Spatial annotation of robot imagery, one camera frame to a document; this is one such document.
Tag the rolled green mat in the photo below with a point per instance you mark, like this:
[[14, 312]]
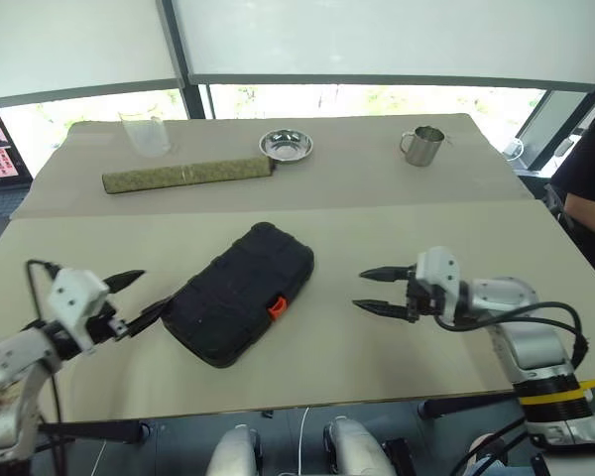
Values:
[[188, 174]]

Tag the steel bowl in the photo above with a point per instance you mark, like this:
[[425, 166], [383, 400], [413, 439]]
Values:
[[285, 144]]

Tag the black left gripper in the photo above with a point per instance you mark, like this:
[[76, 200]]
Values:
[[104, 322]]

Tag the steel mug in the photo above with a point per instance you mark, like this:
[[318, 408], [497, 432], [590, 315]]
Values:
[[424, 146]]

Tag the white roller blind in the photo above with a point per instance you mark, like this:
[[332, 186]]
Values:
[[74, 44], [387, 39]]

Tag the clear glass measuring cup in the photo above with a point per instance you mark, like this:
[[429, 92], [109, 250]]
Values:
[[146, 134]]

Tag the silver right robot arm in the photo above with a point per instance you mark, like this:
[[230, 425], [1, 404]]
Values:
[[530, 342]]

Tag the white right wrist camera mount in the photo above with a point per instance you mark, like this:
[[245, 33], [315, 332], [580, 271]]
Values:
[[439, 268]]

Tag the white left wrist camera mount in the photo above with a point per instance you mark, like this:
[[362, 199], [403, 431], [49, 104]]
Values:
[[74, 297]]

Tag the person in dark clothes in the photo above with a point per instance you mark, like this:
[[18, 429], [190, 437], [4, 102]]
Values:
[[592, 188]]

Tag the black tool case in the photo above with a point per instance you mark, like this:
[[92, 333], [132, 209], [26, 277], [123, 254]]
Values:
[[238, 292]]

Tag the silver rounded robot leg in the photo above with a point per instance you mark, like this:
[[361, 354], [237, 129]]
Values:
[[357, 448], [233, 453]]

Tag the black table frame bar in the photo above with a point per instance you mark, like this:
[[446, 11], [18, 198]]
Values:
[[466, 406], [94, 433]]

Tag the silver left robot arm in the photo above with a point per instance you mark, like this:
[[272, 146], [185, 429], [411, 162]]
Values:
[[10, 357]]

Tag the dark window frame post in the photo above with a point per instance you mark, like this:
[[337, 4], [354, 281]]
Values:
[[186, 59]]

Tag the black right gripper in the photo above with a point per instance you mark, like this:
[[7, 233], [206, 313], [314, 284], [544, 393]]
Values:
[[419, 300]]

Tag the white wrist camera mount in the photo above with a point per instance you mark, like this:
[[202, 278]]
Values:
[[74, 297], [439, 268]]

